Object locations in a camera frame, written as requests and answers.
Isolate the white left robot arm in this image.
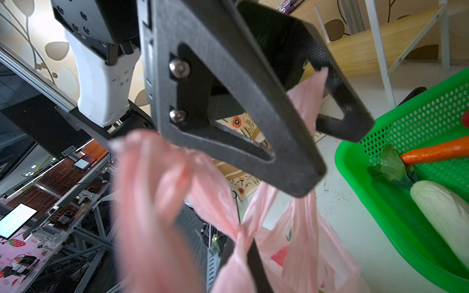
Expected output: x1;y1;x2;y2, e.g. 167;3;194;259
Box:
51;1;374;198

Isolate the white wooden shelf rack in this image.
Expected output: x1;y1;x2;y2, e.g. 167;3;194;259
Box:
292;1;450;108

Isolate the white cucumber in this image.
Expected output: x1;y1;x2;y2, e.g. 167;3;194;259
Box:
410;180;469;269

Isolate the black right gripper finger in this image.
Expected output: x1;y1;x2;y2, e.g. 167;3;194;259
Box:
247;249;273;293

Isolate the green vegetable basket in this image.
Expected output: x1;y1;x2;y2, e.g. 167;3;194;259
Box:
334;67;469;293

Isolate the cream floral tote bag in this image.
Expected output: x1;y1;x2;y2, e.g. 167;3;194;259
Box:
212;111;327;202

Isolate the pink plastic bag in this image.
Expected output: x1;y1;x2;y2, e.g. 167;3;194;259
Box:
109;66;362;293

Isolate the orange carrot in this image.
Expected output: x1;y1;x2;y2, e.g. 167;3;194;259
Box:
400;136;469;165

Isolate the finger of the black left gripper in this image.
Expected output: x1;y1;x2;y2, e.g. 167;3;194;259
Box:
137;0;327;199
236;0;376;144

